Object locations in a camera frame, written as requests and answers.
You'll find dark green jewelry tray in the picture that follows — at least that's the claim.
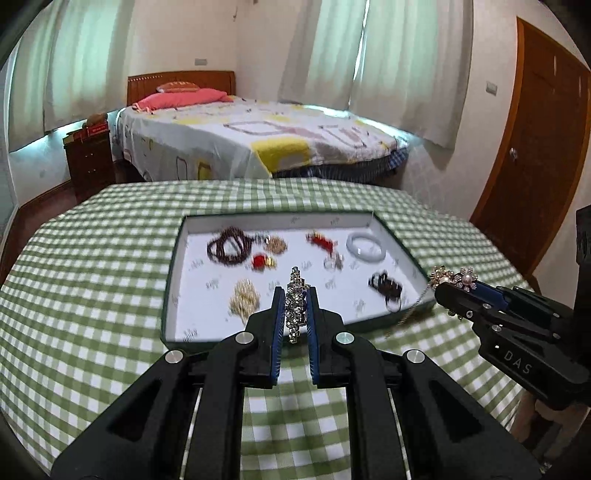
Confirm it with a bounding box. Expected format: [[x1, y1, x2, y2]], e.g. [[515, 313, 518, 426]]
[[160, 211, 435, 356]]

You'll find silver rhinestone bracelet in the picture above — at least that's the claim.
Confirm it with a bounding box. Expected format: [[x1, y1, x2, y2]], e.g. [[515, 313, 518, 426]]
[[284, 265, 308, 344]]

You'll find patterned bed blanket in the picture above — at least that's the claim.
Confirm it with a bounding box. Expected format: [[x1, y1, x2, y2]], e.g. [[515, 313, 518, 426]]
[[115, 95, 411, 182]]

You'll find white jade bangle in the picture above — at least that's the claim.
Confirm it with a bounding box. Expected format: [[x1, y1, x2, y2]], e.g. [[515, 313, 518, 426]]
[[346, 232, 386, 260]]

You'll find pale green curtain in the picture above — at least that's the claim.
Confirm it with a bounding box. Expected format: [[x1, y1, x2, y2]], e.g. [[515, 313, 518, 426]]
[[18, 0, 139, 134], [279, 0, 370, 112], [348, 0, 485, 151]]

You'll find brown wooden door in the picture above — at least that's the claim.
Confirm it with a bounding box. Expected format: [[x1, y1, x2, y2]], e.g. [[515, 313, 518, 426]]
[[468, 16, 591, 282]]

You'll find pink pillow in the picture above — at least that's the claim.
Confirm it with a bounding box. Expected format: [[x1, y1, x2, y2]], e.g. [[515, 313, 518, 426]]
[[131, 88, 234, 112]]

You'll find pale glass wardrobe door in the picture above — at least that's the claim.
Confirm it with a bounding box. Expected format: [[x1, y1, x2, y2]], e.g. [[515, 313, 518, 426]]
[[0, 152, 19, 232]]

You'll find dark wooden nightstand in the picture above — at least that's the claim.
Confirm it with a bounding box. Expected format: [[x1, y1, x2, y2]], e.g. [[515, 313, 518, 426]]
[[62, 127, 116, 204]]

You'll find wooden bed headboard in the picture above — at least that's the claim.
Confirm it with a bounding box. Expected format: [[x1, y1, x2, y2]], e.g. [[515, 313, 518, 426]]
[[126, 70, 237, 107]]

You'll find gold pearl bracelet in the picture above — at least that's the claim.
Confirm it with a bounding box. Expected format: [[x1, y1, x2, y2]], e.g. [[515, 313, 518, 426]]
[[229, 279, 262, 324]]

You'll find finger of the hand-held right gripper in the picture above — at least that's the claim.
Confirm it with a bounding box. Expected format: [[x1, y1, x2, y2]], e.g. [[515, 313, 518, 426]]
[[436, 282, 513, 328], [475, 281, 573, 319]]

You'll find blue plaid bed sheet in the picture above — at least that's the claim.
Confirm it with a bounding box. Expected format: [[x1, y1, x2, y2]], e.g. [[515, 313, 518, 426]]
[[272, 148, 409, 185]]

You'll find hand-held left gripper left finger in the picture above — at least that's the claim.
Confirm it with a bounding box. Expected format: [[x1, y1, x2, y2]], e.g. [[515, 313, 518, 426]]
[[50, 286, 286, 480]]

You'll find red box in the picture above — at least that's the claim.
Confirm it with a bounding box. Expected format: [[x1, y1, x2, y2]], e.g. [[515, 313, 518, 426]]
[[64, 122, 112, 141]]

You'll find green checked tablecloth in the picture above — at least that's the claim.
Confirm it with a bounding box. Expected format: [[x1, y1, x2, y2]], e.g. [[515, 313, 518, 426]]
[[0, 178, 539, 480]]

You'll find flower pearl brooch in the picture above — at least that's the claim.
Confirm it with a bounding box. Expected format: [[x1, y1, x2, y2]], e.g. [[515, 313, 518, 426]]
[[385, 265, 478, 340]]

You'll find red knot tassel charm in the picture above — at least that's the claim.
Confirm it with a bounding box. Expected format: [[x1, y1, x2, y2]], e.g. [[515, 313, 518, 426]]
[[305, 232, 335, 254]]

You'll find dark red bead necklace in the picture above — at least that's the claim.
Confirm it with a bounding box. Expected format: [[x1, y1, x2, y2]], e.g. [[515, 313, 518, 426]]
[[206, 227, 259, 267]]

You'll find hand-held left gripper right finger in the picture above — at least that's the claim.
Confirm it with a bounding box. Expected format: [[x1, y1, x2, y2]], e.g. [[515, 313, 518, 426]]
[[306, 287, 541, 480]]

